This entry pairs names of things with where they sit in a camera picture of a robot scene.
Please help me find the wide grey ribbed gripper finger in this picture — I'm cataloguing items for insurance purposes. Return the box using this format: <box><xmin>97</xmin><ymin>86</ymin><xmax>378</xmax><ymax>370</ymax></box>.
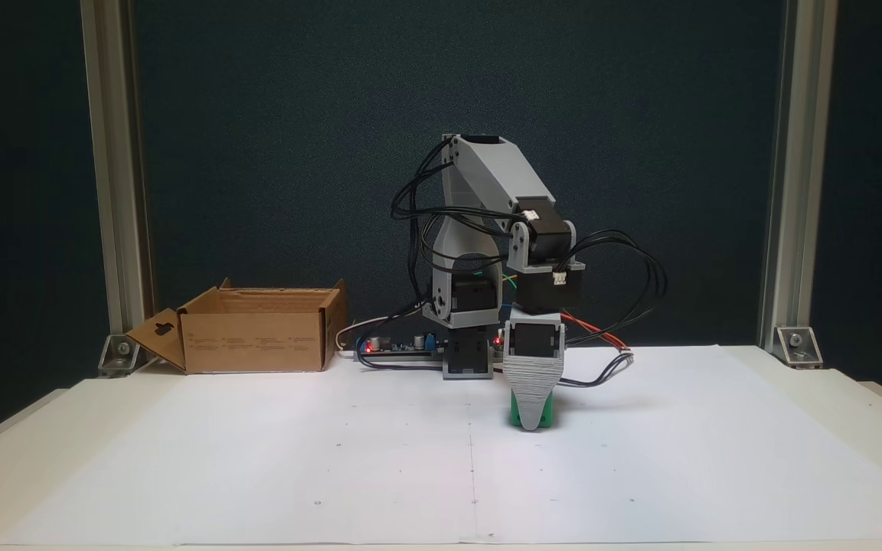
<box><xmin>503</xmin><ymin>356</ymin><xmax>567</xmax><ymax>432</ymax></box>

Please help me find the green die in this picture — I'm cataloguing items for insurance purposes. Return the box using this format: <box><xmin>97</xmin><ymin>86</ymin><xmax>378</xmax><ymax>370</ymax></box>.
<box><xmin>508</xmin><ymin>389</ymin><xmax>556</xmax><ymax>430</ymax></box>

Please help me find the blue circuit board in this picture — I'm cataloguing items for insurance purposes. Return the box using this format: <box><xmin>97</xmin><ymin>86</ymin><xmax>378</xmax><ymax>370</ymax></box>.
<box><xmin>355</xmin><ymin>328</ymin><xmax>443</xmax><ymax>357</ymax></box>

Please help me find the open cardboard box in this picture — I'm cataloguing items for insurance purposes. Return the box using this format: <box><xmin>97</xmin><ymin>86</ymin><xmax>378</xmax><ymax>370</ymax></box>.
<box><xmin>126</xmin><ymin>279</ymin><xmax>348</xmax><ymax>375</ymax></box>

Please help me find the red and orange wire pair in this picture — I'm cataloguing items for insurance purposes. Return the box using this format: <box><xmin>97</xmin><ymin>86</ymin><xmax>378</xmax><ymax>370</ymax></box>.
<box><xmin>560</xmin><ymin>311</ymin><xmax>630</xmax><ymax>352</ymax></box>

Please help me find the black cable with white connector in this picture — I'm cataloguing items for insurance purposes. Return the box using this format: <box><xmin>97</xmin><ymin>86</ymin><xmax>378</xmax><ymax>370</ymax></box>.
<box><xmin>491</xmin><ymin>349</ymin><xmax>635</xmax><ymax>389</ymax></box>

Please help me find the thin black table cable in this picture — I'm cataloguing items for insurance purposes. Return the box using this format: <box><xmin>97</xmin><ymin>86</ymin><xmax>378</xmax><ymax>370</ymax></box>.
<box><xmin>361</xmin><ymin>354</ymin><xmax>446</xmax><ymax>373</ymax></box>

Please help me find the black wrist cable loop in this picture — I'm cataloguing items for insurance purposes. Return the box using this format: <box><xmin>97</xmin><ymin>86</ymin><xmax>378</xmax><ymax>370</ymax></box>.
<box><xmin>562</xmin><ymin>230</ymin><xmax>668</xmax><ymax>347</ymax></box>

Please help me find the black arm base cable bundle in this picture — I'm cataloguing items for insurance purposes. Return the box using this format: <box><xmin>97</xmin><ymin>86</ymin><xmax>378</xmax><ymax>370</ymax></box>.
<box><xmin>390</xmin><ymin>140</ymin><xmax>522</xmax><ymax>318</ymax></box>

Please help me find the metal corner bracket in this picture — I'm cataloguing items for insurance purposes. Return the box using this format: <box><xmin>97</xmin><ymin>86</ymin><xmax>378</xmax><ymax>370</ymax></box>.
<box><xmin>97</xmin><ymin>333</ymin><xmax>142</xmax><ymax>378</ymax></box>
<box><xmin>773</xmin><ymin>325</ymin><xmax>825</xmax><ymax>370</ymax></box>

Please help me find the aluminium frame post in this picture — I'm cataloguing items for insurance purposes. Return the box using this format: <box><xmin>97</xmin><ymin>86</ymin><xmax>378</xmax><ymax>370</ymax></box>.
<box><xmin>758</xmin><ymin>0</ymin><xmax>840</xmax><ymax>349</ymax></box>
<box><xmin>80</xmin><ymin>0</ymin><xmax>155</xmax><ymax>337</ymax></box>

